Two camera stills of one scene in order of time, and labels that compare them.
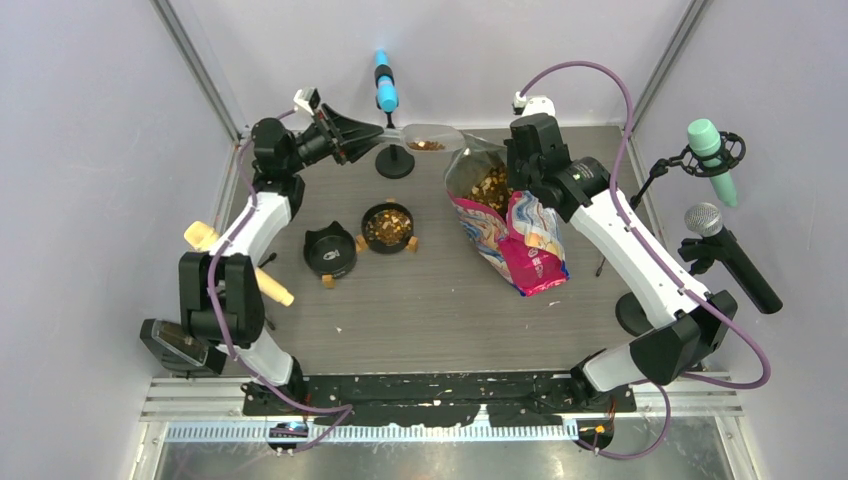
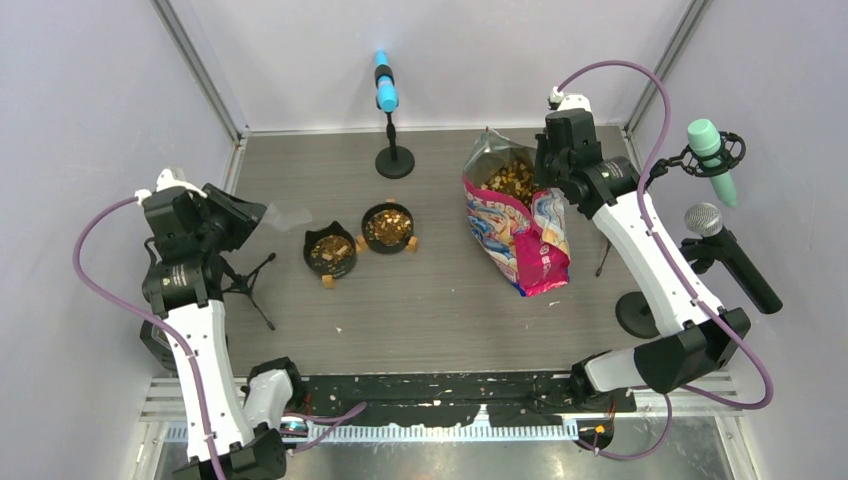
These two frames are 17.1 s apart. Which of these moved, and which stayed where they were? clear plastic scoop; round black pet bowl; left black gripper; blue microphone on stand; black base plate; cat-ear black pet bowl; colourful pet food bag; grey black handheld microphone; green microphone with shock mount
Moved: left black gripper; colourful pet food bag; clear plastic scoop
Stayed: black base plate; grey black handheld microphone; blue microphone on stand; green microphone with shock mount; cat-ear black pet bowl; round black pet bowl
